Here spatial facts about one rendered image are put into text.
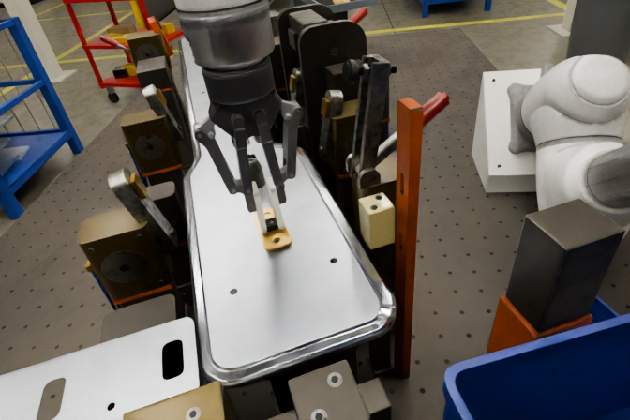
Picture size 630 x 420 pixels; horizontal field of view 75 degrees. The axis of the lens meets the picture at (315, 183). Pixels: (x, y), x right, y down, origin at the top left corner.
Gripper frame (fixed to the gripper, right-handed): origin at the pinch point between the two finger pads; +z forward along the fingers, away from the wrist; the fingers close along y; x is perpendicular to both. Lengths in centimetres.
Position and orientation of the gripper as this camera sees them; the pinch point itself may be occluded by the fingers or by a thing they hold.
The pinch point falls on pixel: (266, 205)
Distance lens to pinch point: 56.4
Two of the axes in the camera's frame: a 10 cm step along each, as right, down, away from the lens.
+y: -9.5, 2.6, -1.9
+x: 3.0, 5.3, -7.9
